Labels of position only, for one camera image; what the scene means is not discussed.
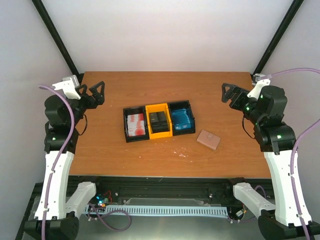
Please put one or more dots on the yellow card bin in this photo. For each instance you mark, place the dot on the yellow card bin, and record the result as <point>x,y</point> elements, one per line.
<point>156,108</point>

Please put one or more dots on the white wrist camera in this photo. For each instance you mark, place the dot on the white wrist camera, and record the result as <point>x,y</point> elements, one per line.
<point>69,86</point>
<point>259,81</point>

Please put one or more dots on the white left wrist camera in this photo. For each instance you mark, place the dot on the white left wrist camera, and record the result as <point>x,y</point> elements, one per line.
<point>69,86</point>

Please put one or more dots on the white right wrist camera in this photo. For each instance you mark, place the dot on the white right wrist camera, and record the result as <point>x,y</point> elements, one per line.
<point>259,81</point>

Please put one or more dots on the metal base plate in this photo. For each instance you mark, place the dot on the metal base plate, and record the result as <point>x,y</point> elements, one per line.
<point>127,227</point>

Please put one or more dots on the black right frame post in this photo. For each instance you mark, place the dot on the black right frame post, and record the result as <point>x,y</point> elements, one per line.
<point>279,33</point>

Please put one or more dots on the black left frame post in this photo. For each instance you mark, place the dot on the black left frame post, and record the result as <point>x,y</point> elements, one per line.
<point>43,13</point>

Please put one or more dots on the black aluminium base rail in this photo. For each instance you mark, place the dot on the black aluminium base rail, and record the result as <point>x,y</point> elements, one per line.
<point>120,188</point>

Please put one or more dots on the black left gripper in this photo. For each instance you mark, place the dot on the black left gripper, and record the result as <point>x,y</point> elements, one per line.
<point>99,99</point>

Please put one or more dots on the black card stack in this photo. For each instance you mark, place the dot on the black card stack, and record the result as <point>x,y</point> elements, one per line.
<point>158,122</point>

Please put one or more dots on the blue card stack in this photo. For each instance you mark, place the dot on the blue card stack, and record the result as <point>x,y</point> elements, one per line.
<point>181,119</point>

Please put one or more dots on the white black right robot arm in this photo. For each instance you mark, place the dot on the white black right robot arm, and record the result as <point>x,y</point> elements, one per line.
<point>288,217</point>

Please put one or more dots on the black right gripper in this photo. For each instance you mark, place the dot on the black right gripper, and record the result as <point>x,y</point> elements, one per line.
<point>239,92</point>

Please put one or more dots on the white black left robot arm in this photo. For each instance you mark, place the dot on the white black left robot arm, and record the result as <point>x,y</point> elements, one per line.
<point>57,217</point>

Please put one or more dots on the left electronics board with wires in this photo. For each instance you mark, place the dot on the left electronics board with wires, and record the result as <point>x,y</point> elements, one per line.
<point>104,199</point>

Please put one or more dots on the light blue slotted cable duct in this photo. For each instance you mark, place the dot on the light blue slotted cable duct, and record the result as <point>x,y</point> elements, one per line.
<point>167,211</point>

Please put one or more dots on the right connector with wires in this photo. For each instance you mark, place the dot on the right connector with wires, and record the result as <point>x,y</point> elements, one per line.
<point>240,213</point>

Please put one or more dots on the black frame post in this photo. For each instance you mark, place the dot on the black frame post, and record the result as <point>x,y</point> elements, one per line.
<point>279,33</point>
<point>43,13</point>

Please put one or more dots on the red white card stack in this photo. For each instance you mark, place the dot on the red white card stack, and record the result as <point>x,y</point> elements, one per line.
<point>136,125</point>

